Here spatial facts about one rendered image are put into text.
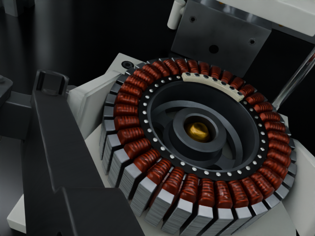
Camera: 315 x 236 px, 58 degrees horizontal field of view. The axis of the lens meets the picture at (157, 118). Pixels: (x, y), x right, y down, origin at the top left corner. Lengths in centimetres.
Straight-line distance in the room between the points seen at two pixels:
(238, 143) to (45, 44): 17
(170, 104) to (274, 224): 10
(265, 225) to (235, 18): 16
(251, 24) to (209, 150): 13
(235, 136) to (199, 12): 12
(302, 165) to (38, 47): 21
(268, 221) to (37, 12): 26
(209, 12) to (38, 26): 15
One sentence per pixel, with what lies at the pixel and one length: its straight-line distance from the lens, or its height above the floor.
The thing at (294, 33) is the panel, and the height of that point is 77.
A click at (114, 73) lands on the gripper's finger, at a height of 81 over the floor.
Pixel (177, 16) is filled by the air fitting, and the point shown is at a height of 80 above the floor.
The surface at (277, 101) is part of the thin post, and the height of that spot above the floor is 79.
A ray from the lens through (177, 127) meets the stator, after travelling 16.
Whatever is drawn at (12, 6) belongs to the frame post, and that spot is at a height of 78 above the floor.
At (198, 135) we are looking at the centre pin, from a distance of 16.
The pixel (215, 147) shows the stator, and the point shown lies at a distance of 16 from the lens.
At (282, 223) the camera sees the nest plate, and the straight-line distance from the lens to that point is 19.
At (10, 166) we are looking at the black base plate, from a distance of 19.
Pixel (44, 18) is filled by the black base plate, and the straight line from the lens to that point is 29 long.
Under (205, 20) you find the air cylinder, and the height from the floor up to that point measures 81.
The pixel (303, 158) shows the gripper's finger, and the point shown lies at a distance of 17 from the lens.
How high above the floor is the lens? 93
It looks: 47 degrees down
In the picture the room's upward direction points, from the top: 21 degrees clockwise
